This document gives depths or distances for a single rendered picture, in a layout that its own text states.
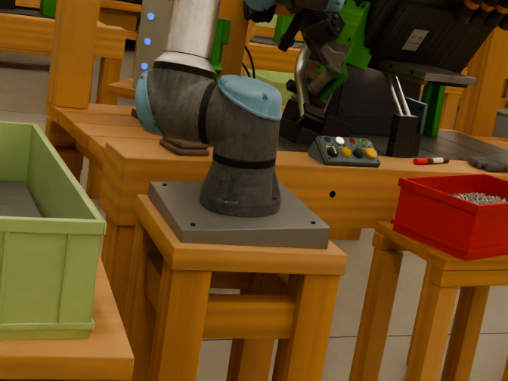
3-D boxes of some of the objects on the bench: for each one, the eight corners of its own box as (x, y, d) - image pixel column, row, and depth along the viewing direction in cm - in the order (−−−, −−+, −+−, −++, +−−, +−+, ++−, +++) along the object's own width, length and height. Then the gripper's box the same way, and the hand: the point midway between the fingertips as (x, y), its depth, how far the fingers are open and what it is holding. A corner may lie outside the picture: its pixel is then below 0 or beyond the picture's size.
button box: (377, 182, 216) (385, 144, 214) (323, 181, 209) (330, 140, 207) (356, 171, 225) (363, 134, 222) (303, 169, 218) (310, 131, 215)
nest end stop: (312, 134, 235) (324, 123, 231) (293, 126, 232) (305, 116, 228) (311, 130, 235) (323, 120, 232) (293, 123, 232) (305, 112, 229)
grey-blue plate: (419, 157, 237) (429, 104, 234) (413, 157, 236) (423, 103, 233) (398, 148, 245) (408, 97, 242) (392, 148, 244) (402, 97, 241)
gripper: (311, 1, 209) (358, 73, 217) (322, -18, 216) (367, 54, 224) (282, 15, 214) (329, 85, 222) (292, -3, 220) (338, 66, 229)
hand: (336, 69), depth 224 cm, fingers closed
